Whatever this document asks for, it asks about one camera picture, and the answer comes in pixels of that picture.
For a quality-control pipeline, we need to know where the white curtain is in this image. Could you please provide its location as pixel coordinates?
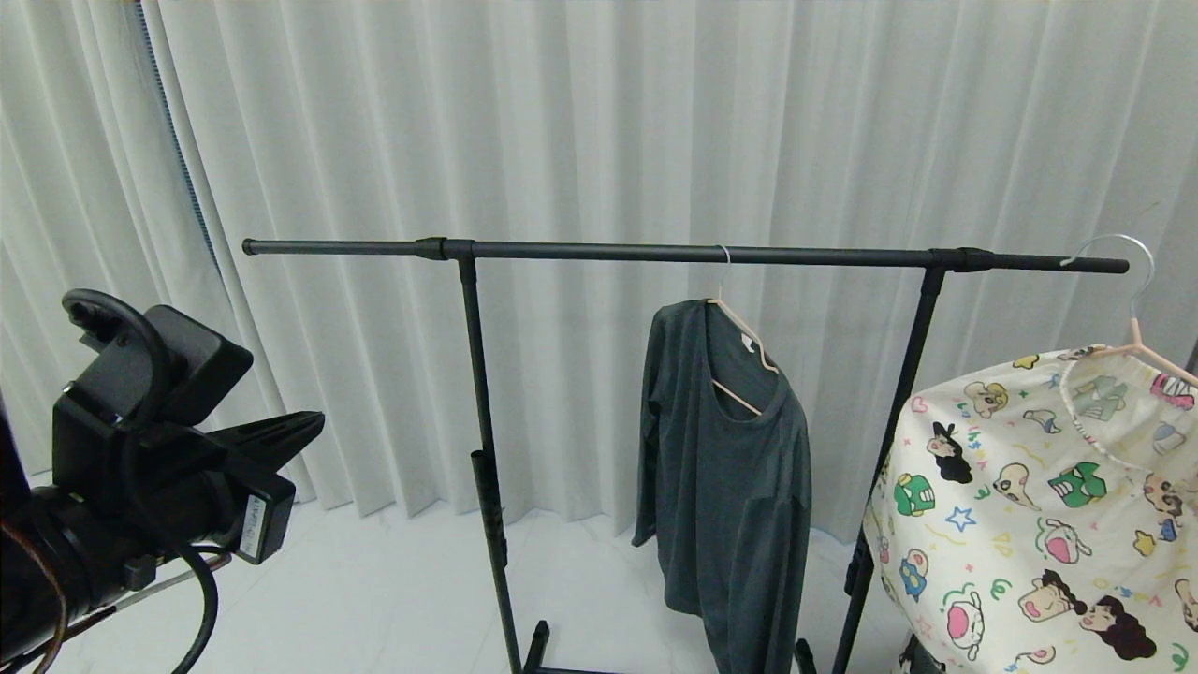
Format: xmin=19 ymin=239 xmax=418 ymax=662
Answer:
xmin=0 ymin=0 xmax=1198 ymax=546

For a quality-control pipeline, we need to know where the cream printed garment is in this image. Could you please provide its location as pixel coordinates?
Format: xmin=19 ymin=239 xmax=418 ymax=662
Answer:
xmin=863 ymin=344 xmax=1198 ymax=674

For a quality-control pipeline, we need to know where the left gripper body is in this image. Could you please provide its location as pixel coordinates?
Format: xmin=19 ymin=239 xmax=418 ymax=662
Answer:
xmin=28 ymin=454 xmax=298 ymax=600

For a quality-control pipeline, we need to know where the black clothes rack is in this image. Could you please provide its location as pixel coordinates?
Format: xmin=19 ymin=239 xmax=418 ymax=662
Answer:
xmin=241 ymin=236 xmax=1131 ymax=674

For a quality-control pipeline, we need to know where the dark grey long-sleeved shirt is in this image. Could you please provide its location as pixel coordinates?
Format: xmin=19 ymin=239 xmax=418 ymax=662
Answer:
xmin=632 ymin=300 xmax=813 ymax=674

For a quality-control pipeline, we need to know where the pink clothes hanger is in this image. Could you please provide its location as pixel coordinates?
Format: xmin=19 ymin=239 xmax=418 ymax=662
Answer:
xmin=1059 ymin=233 xmax=1198 ymax=387
xmin=707 ymin=245 xmax=781 ymax=417

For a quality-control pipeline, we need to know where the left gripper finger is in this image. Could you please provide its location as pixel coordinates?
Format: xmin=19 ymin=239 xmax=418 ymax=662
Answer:
xmin=206 ymin=410 xmax=327 ymax=469

